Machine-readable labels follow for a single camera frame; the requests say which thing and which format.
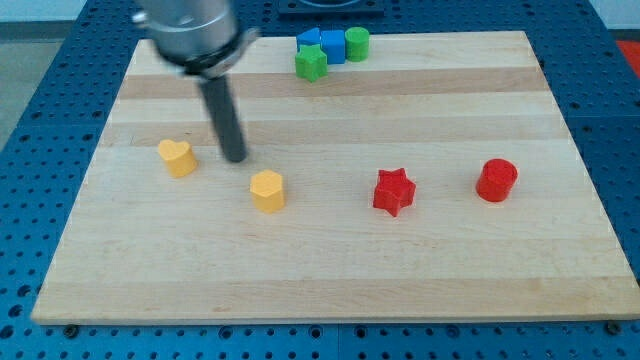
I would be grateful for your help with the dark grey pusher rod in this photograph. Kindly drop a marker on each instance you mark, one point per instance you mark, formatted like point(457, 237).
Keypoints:
point(218, 98)

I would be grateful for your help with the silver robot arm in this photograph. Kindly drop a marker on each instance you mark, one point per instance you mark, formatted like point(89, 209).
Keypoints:
point(203, 39)

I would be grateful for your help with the yellow heart block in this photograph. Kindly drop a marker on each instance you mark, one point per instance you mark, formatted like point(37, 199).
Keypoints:
point(178, 157)

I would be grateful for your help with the green star block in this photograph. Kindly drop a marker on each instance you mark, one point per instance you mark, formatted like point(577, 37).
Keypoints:
point(311, 63)

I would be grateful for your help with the yellow hexagon block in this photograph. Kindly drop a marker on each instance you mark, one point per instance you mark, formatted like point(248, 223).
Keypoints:
point(267, 191)

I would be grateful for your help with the blue triangle block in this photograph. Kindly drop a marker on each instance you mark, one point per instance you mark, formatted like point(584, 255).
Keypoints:
point(308, 37)

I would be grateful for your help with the blue cube block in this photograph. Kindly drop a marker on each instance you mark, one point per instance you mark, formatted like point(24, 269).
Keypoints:
point(334, 46)

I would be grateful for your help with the green cylinder block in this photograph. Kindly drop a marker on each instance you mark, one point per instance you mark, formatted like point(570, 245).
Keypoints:
point(357, 44)

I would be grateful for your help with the red star block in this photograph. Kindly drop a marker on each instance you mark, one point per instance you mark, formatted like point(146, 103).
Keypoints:
point(393, 191)

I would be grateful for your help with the wooden board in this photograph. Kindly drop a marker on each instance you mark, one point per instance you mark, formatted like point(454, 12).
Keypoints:
point(144, 248)

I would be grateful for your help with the red cylinder block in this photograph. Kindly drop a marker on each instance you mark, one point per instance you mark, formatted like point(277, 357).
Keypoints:
point(496, 180)

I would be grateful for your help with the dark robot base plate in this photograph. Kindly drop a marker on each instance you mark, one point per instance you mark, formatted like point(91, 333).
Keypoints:
point(330, 7)

